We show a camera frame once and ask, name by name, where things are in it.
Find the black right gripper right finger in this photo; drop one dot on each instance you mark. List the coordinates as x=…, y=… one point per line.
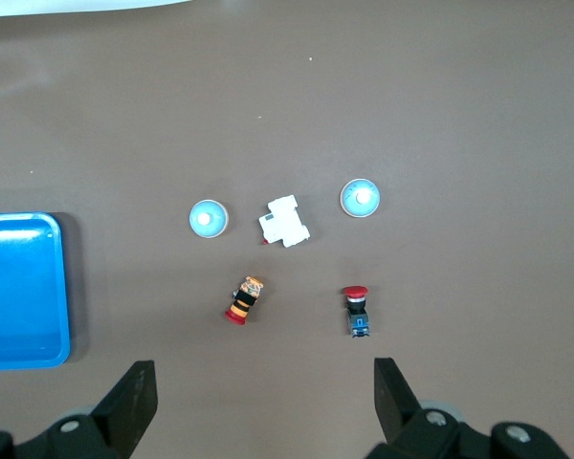
x=397, y=411

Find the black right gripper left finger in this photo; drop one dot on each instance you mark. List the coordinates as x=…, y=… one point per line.
x=129, y=406

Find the blue dome call bell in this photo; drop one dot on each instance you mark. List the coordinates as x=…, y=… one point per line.
x=351, y=206
x=209, y=226

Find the blue plastic tray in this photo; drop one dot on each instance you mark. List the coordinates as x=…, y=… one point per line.
x=19, y=296

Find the red push button blue body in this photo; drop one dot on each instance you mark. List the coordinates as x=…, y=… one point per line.
x=358, y=316

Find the orange black emergency stop button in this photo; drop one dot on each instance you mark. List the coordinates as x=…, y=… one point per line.
x=243, y=306

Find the white circuit breaker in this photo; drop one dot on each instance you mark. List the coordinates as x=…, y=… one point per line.
x=284, y=225

